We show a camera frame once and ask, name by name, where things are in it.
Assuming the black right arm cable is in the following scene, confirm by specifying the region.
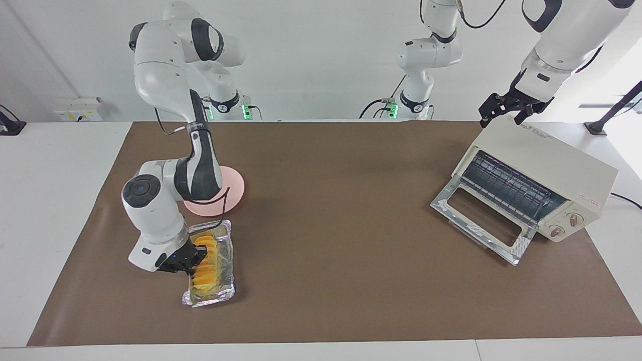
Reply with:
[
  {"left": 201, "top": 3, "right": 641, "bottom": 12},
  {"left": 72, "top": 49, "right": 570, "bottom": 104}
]
[{"left": 153, "top": 89, "right": 230, "bottom": 206}]

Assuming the beige toaster oven body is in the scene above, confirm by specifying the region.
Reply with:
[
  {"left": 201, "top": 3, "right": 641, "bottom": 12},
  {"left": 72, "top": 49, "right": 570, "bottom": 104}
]
[{"left": 451, "top": 118, "right": 619, "bottom": 244}]

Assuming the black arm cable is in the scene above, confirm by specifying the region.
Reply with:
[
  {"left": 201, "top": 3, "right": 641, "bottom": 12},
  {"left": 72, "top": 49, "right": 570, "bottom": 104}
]
[
  {"left": 454, "top": 0, "right": 508, "bottom": 29},
  {"left": 153, "top": 89, "right": 230, "bottom": 206}
]

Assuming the glass oven door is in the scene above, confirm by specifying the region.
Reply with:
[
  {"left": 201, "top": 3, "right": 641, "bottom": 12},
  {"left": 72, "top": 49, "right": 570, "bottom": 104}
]
[{"left": 430, "top": 185, "right": 538, "bottom": 266}]

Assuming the white wall power socket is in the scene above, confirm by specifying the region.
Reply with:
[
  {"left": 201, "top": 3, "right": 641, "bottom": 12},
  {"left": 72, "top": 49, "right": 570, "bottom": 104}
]
[{"left": 54, "top": 97, "right": 104, "bottom": 122}]

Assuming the black table clamp mount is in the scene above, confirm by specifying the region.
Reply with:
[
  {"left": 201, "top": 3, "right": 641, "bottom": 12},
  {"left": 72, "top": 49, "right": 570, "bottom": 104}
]
[{"left": 0, "top": 104, "right": 27, "bottom": 136}]

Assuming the black left base cable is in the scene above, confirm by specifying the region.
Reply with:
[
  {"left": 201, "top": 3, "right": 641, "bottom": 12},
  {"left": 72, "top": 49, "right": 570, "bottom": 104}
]
[{"left": 359, "top": 74, "right": 408, "bottom": 119}]

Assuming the black camera stand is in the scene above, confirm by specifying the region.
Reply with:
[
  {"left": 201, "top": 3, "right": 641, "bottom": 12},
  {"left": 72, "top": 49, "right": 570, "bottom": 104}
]
[{"left": 584, "top": 80, "right": 642, "bottom": 136}]

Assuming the black oven power cable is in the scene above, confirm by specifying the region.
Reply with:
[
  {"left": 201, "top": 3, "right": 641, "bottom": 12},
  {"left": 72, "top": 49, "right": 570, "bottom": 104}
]
[{"left": 609, "top": 193, "right": 642, "bottom": 210}]

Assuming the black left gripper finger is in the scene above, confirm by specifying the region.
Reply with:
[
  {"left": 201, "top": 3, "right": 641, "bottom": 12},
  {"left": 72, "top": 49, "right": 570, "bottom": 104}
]
[
  {"left": 514, "top": 97, "right": 555, "bottom": 125},
  {"left": 478, "top": 93, "right": 508, "bottom": 129}
]

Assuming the pink round plate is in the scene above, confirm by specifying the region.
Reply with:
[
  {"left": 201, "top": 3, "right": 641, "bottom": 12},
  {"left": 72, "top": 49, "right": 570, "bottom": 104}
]
[{"left": 183, "top": 167, "right": 245, "bottom": 217}]

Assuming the orange sliced bread loaf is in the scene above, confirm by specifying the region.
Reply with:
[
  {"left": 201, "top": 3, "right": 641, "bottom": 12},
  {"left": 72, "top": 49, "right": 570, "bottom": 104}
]
[{"left": 192, "top": 235, "right": 224, "bottom": 294}]

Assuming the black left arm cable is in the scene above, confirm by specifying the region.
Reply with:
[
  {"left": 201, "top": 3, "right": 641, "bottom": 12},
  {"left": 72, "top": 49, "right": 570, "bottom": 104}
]
[{"left": 454, "top": 0, "right": 508, "bottom": 29}]

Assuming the aluminium foil tray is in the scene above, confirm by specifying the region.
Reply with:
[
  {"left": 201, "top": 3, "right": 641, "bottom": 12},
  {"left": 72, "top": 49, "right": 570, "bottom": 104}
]
[{"left": 182, "top": 220, "right": 237, "bottom": 307}]

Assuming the brown table mat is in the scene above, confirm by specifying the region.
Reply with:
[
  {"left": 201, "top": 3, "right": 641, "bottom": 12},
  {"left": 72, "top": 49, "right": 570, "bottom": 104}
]
[{"left": 28, "top": 120, "right": 642, "bottom": 346}]

